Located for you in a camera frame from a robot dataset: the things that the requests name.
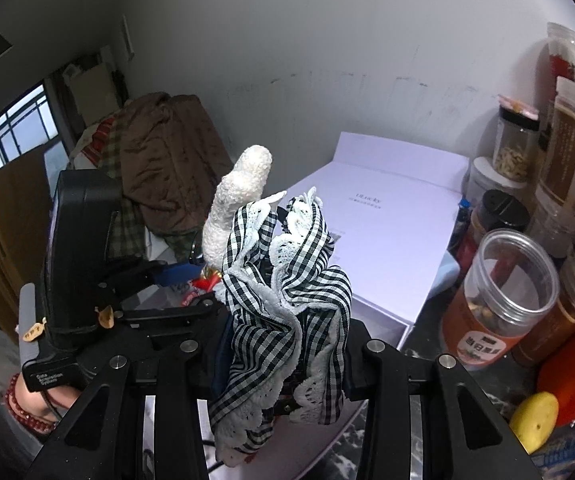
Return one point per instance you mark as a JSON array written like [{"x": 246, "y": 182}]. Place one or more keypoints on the seed jar with black lid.
[{"x": 515, "y": 145}]

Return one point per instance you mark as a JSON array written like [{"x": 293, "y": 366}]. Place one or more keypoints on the red white snack packet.
[{"x": 206, "y": 282}]

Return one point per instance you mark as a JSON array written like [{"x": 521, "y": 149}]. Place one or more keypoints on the open clear jar orange label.
[{"x": 497, "y": 310}]

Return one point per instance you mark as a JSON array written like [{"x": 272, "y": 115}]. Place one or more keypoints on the brown quilted jacket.
[{"x": 167, "y": 160}]

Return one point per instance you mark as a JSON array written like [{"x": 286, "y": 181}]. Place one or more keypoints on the clear jar of red spice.
[{"x": 570, "y": 60}]

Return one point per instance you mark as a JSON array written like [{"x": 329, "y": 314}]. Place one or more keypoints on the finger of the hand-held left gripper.
[
  {"x": 177, "y": 272},
  {"x": 167, "y": 316}
]

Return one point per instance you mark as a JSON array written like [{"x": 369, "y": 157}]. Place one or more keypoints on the person's left hand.
[{"x": 42, "y": 400}]

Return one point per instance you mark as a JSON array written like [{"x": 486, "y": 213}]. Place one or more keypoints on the spice bottle with black lid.
[{"x": 497, "y": 225}]

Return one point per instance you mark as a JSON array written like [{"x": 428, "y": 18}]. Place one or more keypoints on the window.
[{"x": 7, "y": 140}]

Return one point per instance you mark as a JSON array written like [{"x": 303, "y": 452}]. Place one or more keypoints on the beige cardboard sheet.
[{"x": 90, "y": 85}]

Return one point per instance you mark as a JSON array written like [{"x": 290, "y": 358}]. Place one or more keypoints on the blue white labelled bottle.
[{"x": 562, "y": 446}]

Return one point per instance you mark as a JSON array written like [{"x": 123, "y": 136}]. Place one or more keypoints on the white plush toy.
[{"x": 232, "y": 195}]

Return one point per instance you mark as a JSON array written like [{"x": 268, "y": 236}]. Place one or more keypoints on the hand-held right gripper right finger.
[{"x": 392, "y": 375}]

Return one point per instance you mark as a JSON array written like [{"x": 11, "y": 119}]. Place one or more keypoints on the yellow curtain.
[{"x": 2, "y": 240}]

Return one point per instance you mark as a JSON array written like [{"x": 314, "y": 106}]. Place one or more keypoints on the jar of brown spice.
[{"x": 552, "y": 330}]

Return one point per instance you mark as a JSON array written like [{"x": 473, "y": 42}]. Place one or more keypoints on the black white checked lace cloth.
[{"x": 272, "y": 310}]

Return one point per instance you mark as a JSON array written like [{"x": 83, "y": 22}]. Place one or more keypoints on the yellow lemon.
[{"x": 535, "y": 422}]

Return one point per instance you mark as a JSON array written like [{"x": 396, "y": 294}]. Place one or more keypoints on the white gift box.
[{"x": 392, "y": 220}]

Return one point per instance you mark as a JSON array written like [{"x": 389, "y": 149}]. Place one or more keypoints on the white lidded jar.
[{"x": 482, "y": 182}]

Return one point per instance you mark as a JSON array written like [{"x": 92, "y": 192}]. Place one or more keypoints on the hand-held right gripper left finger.
[{"x": 177, "y": 375}]

